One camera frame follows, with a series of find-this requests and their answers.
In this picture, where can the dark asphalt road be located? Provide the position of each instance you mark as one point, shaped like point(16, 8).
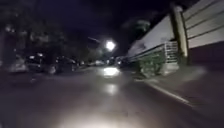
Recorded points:
point(83, 96)

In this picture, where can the row of trees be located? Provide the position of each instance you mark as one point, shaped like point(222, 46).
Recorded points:
point(36, 36)

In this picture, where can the pale slatted wall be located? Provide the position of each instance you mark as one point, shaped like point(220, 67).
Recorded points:
point(203, 23)

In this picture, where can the pale kerb strip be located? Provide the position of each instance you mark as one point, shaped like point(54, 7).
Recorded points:
point(166, 92)

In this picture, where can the street lamp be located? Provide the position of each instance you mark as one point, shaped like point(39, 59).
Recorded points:
point(110, 45)

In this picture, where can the dark pavement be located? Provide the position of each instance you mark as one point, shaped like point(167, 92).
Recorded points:
point(200, 86)

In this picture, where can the bush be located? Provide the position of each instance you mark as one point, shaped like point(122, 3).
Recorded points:
point(151, 63)

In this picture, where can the vehicle with headlights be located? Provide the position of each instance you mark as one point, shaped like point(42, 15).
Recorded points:
point(111, 70)

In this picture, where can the dark parked car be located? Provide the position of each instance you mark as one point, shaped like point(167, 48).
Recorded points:
point(65, 64)
point(35, 61)

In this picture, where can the pale pole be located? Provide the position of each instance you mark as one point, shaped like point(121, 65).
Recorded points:
point(180, 30)

